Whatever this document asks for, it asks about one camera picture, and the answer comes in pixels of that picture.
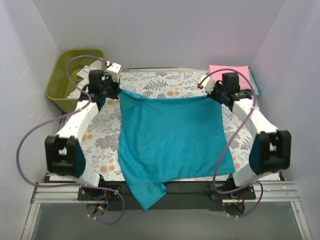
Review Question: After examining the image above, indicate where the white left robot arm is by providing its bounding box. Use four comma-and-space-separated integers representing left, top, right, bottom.
44, 67, 121, 200

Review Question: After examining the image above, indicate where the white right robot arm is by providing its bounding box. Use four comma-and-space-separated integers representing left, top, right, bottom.
197, 68, 292, 199

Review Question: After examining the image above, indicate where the pink folded t shirt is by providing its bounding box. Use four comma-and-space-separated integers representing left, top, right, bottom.
208, 65, 251, 91

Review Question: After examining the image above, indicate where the white crumpled t shirt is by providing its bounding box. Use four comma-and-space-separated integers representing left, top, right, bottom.
66, 60, 105, 99

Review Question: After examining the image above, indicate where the light teal folded t shirt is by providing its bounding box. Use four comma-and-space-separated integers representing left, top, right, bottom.
248, 68, 260, 96

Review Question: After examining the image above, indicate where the olive green plastic basket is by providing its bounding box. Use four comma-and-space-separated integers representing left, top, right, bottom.
45, 48, 105, 113

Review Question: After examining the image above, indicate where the floral patterned table mat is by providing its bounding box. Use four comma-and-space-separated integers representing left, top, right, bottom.
81, 70, 253, 181

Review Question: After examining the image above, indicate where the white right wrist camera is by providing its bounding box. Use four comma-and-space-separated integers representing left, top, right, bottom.
197, 75, 217, 94

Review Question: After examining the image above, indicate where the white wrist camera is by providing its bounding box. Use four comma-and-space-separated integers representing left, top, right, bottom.
106, 63, 122, 83
197, 75, 217, 94

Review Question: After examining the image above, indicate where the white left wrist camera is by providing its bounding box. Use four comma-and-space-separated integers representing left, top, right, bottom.
106, 63, 122, 83

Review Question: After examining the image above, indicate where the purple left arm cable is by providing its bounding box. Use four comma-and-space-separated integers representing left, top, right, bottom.
15, 55, 126, 225

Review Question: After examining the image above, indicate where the aluminium front rail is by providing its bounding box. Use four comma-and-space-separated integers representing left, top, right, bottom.
32, 181, 299, 205

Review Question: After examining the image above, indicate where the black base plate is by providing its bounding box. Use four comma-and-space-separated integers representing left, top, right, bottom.
77, 181, 258, 211

